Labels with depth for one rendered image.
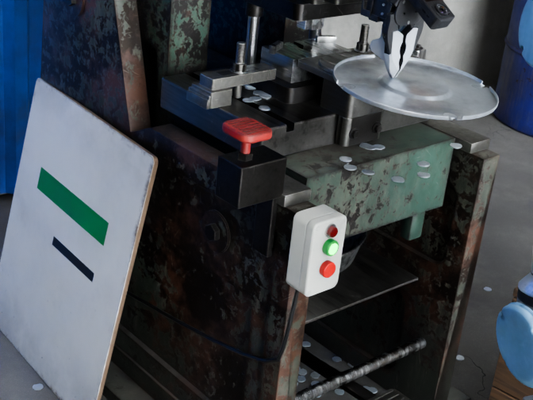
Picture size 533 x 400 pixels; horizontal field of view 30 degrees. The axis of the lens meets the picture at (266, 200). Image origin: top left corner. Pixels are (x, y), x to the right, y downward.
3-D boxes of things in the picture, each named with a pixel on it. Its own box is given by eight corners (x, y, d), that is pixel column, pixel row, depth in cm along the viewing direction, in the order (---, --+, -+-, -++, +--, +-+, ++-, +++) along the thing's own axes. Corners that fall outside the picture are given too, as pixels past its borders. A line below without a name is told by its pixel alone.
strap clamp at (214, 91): (278, 95, 184) (283, 42, 180) (206, 109, 174) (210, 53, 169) (257, 86, 188) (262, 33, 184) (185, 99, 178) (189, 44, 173)
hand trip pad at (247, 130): (271, 174, 156) (277, 129, 153) (242, 182, 152) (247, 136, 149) (243, 158, 161) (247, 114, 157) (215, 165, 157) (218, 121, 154)
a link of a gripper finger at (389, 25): (395, 49, 171) (402, 0, 167) (403, 52, 170) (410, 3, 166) (377, 53, 168) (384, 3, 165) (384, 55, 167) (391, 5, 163)
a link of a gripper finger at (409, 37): (385, 67, 178) (393, 17, 174) (410, 77, 174) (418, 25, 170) (373, 69, 176) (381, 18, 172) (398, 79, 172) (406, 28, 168)
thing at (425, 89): (374, 121, 155) (376, 117, 155) (308, 57, 179) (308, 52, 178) (530, 120, 165) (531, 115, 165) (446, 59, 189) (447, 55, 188)
